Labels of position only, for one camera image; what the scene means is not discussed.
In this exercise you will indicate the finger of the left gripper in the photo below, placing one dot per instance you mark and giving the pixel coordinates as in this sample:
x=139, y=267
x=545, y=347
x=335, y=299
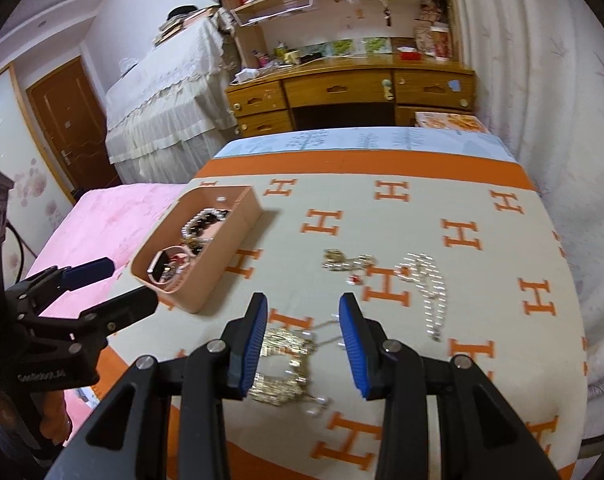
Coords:
x=94, y=323
x=41, y=290

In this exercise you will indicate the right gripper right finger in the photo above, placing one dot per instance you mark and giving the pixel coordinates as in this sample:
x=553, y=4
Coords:
x=480, y=435

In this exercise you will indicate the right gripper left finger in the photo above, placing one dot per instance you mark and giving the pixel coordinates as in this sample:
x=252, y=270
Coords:
x=126, y=436

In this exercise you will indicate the small gold charm jewelry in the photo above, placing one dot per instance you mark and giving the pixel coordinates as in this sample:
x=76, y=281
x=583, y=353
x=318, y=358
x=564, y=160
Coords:
x=356, y=268

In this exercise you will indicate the floral sliding wardrobe door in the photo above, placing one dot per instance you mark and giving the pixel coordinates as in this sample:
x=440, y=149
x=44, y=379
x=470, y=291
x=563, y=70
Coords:
x=37, y=204

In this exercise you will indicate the pink quilt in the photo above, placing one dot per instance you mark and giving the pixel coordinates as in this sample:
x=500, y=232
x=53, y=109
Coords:
x=113, y=223

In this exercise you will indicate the pink open box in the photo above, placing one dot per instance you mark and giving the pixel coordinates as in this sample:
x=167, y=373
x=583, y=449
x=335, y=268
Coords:
x=188, y=251

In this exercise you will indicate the orange H pattern blanket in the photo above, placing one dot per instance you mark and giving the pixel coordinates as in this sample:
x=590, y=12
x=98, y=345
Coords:
x=468, y=262

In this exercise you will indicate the brown wooden door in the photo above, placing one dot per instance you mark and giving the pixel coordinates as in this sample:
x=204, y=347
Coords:
x=74, y=125

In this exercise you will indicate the white lace covered piano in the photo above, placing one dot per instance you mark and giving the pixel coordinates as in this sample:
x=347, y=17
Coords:
x=169, y=115

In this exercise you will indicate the light blue tree bedsheet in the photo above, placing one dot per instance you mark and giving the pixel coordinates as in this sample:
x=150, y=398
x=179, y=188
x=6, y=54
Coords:
x=404, y=139

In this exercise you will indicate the orange picture book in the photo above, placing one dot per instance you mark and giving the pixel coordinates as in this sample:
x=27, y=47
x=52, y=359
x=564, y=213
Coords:
x=450, y=121

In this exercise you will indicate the wooden desk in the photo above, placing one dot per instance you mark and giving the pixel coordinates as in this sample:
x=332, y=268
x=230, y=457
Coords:
x=367, y=91

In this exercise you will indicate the wooden bookshelf hutch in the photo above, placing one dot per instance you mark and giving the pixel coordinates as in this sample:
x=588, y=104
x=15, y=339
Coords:
x=342, y=27

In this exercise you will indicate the white floral curtain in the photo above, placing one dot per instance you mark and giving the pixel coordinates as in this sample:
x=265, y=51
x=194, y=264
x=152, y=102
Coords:
x=541, y=70

